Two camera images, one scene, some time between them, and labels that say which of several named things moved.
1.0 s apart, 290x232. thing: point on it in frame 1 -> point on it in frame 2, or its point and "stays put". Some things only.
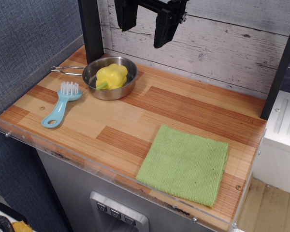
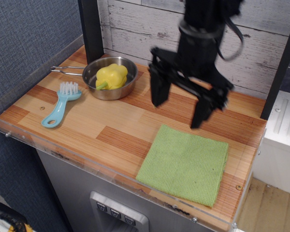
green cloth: (189, 166) stays put
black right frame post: (287, 60) stays put
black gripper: (171, 12) -> (194, 66)
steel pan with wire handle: (108, 78) stays put
